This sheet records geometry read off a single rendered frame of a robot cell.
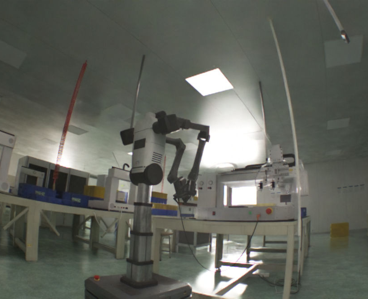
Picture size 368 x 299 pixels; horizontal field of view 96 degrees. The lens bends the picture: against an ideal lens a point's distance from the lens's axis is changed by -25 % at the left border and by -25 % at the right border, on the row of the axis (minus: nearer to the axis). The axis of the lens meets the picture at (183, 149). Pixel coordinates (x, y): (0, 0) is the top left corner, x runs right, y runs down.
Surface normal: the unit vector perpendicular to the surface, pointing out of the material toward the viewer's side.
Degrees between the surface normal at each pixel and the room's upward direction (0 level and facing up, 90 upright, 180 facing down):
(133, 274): 90
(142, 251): 90
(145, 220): 90
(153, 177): 90
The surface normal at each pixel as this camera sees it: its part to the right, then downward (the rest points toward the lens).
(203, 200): -0.56, -0.27
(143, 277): 0.77, -0.15
